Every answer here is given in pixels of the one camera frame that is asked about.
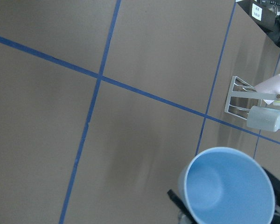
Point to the white wire cup rack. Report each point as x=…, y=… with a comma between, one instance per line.
x=241, y=97

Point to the pink plastic cup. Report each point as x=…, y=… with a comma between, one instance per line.
x=270, y=86

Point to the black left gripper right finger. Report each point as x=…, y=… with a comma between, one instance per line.
x=276, y=188

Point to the black power box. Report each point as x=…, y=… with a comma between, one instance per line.
x=266, y=14

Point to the grey plastic cup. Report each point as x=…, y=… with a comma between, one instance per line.
x=263, y=119

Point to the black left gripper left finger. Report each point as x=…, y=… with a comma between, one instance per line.
x=186, y=217

